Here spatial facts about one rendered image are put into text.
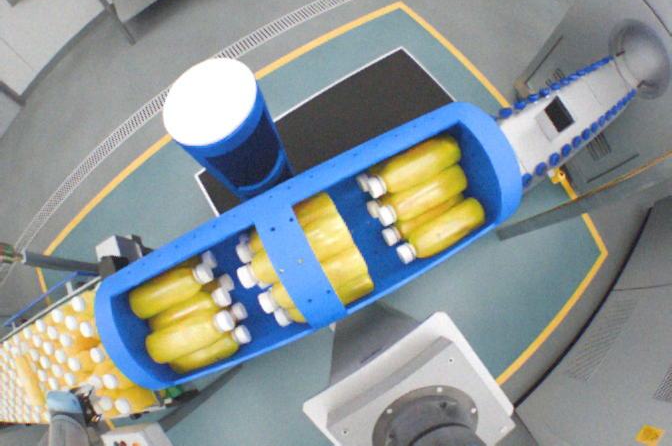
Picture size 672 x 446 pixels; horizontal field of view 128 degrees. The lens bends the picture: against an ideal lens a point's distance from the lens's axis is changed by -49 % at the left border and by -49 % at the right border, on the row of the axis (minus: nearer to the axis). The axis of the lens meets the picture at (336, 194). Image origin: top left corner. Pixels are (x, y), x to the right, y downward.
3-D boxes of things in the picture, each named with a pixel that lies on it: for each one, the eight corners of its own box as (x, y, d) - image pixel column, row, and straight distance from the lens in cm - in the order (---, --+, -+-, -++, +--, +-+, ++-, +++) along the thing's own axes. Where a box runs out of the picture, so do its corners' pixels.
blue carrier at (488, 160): (487, 228, 85) (545, 195, 61) (188, 377, 90) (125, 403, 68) (431, 138, 89) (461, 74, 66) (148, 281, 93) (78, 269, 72)
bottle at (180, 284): (123, 294, 73) (187, 261, 63) (137, 287, 78) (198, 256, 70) (139, 324, 73) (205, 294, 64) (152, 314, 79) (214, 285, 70)
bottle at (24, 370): (39, 405, 120) (17, 351, 120) (29, 407, 125) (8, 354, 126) (49, 402, 124) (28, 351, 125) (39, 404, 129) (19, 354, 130)
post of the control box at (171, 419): (243, 369, 188) (152, 443, 105) (237, 371, 189) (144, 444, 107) (239, 363, 187) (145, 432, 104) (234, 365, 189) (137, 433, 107)
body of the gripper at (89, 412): (104, 413, 86) (89, 443, 80) (86, 416, 93) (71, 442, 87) (84, 389, 84) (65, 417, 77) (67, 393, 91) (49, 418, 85)
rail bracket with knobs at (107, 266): (139, 284, 101) (119, 283, 93) (124, 292, 105) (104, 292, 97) (129, 254, 103) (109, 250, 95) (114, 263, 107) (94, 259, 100)
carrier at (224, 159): (236, 204, 169) (285, 224, 161) (147, 132, 95) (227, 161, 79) (257, 155, 174) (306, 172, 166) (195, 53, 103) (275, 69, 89)
